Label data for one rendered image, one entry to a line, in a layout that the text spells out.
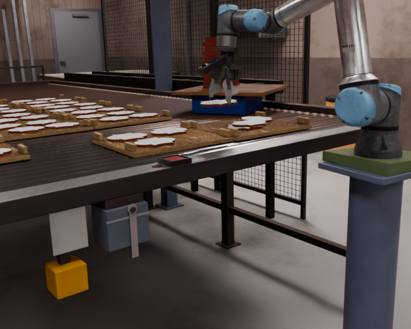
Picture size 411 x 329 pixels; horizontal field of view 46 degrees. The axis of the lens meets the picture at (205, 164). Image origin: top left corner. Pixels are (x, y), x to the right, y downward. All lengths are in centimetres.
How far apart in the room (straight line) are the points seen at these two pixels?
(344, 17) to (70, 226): 99
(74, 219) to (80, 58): 1034
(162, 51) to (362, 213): 244
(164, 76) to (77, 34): 795
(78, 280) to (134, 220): 22
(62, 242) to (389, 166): 96
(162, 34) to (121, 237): 254
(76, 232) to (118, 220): 12
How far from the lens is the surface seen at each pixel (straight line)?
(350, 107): 150
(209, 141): 173
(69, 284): 138
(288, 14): 183
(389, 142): 163
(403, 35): 556
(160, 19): 376
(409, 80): 549
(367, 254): 172
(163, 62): 376
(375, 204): 165
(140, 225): 143
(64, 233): 136
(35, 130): 215
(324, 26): 631
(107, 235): 139
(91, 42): 1170
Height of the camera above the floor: 126
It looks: 14 degrees down
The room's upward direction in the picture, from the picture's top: 2 degrees counter-clockwise
